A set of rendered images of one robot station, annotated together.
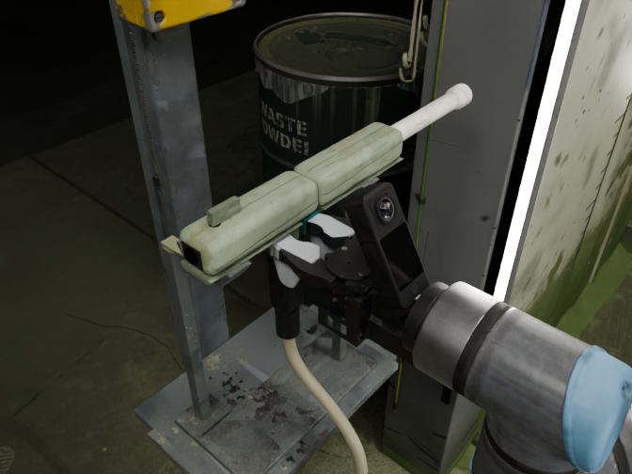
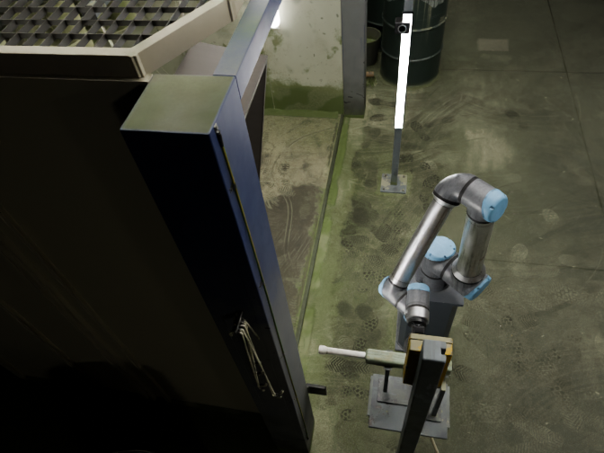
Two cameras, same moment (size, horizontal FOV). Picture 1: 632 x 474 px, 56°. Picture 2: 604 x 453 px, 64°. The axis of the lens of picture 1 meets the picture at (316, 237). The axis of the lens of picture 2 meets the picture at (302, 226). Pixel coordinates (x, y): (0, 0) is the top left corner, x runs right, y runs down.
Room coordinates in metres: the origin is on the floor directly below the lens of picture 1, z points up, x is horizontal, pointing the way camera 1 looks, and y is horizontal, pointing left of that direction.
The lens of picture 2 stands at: (1.11, 0.51, 2.84)
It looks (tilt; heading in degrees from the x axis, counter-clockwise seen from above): 51 degrees down; 246
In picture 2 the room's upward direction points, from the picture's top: 8 degrees counter-clockwise
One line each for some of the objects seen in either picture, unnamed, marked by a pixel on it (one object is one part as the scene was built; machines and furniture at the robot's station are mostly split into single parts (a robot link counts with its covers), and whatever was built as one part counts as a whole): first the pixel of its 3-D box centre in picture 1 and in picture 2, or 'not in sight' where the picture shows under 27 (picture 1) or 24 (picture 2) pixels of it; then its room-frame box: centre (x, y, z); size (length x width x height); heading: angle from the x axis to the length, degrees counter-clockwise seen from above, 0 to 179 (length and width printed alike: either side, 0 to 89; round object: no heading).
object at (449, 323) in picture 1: (457, 331); (416, 317); (0.38, -0.13, 1.07); 0.10 x 0.05 x 0.09; 139
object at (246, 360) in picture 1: (271, 388); (408, 404); (0.54, 0.06, 0.78); 0.31 x 0.23 x 0.01; 139
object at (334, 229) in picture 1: (319, 241); not in sight; (0.52, 0.00, 1.07); 0.09 x 0.03 x 0.06; 41
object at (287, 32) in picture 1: (350, 47); not in sight; (1.73, -0.10, 0.86); 0.54 x 0.54 x 0.01
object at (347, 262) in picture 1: (382, 298); (416, 337); (0.43, -0.07, 1.07); 0.12 x 0.08 x 0.09; 49
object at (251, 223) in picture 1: (353, 213); (383, 366); (0.61, -0.05, 1.05); 0.49 x 0.05 x 0.23; 139
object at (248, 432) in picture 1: (276, 308); (412, 386); (0.53, 0.05, 0.95); 0.26 x 0.15 x 0.32; 139
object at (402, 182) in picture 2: not in sight; (394, 183); (-0.67, -1.53, 0.01); 0.20 x 0.20 x 0.01; 49
